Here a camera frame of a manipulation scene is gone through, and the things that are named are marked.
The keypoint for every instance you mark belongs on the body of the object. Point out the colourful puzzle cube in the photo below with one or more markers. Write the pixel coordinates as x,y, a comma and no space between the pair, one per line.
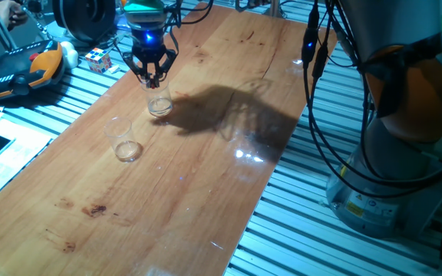
98,60

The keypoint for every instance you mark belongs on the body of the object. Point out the person hand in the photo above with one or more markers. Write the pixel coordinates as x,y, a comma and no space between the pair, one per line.
10,15

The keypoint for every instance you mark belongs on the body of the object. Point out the small black object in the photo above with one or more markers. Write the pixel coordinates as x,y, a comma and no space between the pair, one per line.
255,3

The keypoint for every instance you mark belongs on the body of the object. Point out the white printed paper sheet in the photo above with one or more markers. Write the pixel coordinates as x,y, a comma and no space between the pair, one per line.
25,149

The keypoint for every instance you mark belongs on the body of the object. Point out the thin metal tripod leg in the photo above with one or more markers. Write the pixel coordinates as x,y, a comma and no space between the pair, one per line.
37,21

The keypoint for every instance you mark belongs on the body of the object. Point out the green wrist adapter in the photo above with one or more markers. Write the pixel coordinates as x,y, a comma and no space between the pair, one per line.
144,11

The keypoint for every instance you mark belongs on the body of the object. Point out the glass dropper with red bulb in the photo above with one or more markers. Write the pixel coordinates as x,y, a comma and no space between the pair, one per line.
153,87

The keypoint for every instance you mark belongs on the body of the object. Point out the black round spool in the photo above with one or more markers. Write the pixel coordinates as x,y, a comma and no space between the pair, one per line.
86,19

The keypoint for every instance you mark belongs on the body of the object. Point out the clear glass beaker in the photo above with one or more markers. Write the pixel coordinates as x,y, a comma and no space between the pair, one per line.
127,150
161,107

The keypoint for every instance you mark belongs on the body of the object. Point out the small white eraser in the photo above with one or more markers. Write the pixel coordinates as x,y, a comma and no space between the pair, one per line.
114,68

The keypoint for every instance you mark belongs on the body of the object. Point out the wooden board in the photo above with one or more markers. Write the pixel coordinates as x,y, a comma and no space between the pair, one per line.
205,191

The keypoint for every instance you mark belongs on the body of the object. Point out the upright stand pole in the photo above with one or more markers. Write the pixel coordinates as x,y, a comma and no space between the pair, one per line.
275,9

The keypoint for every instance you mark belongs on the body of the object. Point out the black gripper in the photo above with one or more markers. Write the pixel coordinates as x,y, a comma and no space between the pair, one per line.
149,44

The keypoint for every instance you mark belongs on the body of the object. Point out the orange black teach pendant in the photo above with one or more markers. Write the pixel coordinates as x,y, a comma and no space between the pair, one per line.
14,69

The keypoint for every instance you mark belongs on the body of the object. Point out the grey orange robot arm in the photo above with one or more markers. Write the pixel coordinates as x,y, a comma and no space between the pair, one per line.
397,30

